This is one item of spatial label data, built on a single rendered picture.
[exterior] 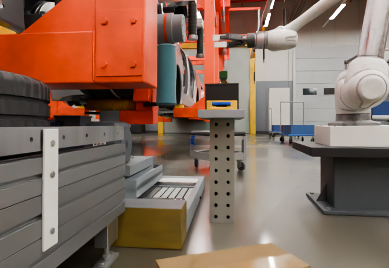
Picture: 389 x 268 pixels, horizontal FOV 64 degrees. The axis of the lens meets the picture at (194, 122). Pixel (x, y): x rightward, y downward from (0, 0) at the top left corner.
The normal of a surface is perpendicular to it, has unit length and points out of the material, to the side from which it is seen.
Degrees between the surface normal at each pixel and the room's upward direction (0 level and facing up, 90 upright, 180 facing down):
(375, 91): 97
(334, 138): 90
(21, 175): 90
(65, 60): 90
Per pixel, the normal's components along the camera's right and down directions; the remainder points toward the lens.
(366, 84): -0.21, 0.15
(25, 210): 0.99, 0.00
